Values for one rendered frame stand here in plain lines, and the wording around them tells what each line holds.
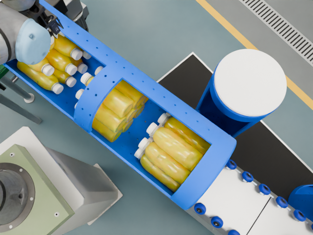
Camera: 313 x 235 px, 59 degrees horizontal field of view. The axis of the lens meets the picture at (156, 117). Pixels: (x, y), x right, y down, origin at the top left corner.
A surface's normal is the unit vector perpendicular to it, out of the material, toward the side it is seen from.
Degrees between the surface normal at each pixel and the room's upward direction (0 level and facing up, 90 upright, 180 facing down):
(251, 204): 0
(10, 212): 73
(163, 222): 0
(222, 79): 0
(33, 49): 90
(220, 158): 13
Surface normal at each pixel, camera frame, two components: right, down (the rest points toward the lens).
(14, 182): 0.76, -0.64
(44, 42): 0.85, 0.51
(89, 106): -0.33, 0.21
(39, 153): 0.00, -0.25
